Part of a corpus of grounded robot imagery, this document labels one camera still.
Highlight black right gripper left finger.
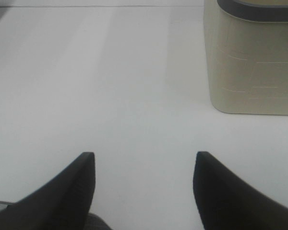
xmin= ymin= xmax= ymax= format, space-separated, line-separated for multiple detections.
xmin=0 ymin=152 xmax=95 ymax=230

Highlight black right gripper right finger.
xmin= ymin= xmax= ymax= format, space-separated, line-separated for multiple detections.
xmin=193 ymin=151 xmax=288 ymax=230

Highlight beige basket with grey rim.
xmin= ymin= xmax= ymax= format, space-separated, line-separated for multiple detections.
xmin=203 ymin=0 xmax=288 ymax=115

